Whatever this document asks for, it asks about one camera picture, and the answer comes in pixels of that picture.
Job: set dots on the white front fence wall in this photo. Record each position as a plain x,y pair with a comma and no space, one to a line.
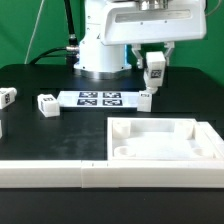
110,174

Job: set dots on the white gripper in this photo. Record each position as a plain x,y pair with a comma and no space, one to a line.
125,23

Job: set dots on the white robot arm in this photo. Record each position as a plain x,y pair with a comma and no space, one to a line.
99,61

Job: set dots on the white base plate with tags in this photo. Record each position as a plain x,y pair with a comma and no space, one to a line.
97,99

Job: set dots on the white square tabletop part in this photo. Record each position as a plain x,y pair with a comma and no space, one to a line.
162,139

